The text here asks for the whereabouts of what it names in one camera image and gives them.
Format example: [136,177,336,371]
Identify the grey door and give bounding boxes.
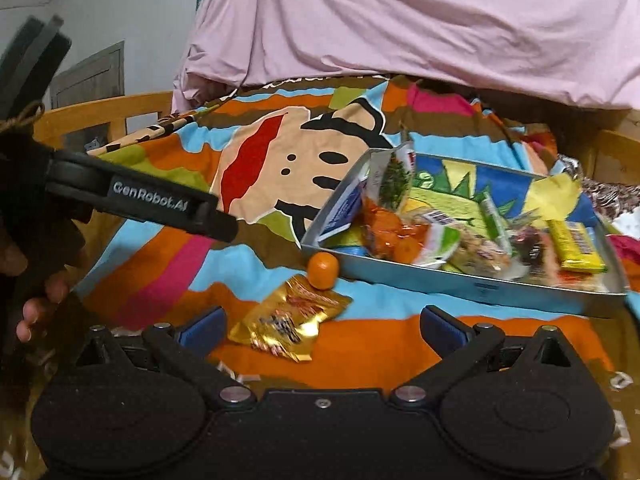
[50,40,126,153]

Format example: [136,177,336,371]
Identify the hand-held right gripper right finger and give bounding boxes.
[389,305,573,411]

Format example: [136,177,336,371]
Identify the red label rice cracker packet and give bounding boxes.
[525,245,618,293]

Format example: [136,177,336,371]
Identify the orange snack packet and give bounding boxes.
[361,195,462,267]

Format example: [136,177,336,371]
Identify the small orange mandarin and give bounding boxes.
[306,252,340,291]

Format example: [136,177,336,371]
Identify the cartoon printed blanket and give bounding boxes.
[0,72,640,480]

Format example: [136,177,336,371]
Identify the dark grey flat object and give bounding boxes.
[0,14,72,121]

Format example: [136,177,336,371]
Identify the clear pastry packet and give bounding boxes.
[447,227,513,277]

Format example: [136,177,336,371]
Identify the leaf print snack packet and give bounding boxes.
[367,141,418,213]

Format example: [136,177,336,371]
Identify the pink bed sheet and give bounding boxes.
[172,0,640,113]

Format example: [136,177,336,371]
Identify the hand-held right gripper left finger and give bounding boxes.
[74,304,258,411]

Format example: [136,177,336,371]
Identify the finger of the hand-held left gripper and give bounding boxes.
[197,205,240,245]

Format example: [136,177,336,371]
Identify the brown twine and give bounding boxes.
[0,101,47,136]

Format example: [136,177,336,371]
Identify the metal tin box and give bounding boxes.
[300,147,631,319]

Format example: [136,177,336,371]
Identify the person's left hand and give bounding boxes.
[0,125,91,346]

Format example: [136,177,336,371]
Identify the floral satin quilt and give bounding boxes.
[555,152,640,236]

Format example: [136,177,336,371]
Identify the clear green label snack packet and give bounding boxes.
[477,192,553,273]

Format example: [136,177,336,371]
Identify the yellow snack packet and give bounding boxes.
[546,219,607,275]

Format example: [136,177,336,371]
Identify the tiger striped cloth strip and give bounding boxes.
[87,112,198,157]

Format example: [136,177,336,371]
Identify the blue and white snack packet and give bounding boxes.
[317,177,373,243]

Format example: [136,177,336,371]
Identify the gold snack packet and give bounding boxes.
[227,274,354,364]

